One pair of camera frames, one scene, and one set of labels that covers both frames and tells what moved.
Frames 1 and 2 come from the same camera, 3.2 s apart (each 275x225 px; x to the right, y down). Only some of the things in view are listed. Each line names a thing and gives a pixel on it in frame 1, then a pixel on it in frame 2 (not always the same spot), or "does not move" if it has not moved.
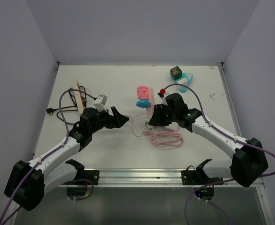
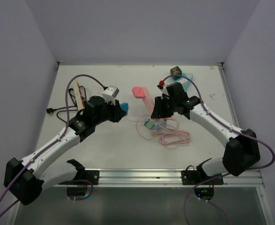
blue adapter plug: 143,103 to 124,106
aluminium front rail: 152,177 does not move
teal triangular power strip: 189,77 does not move
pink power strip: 148,129 to 143,93
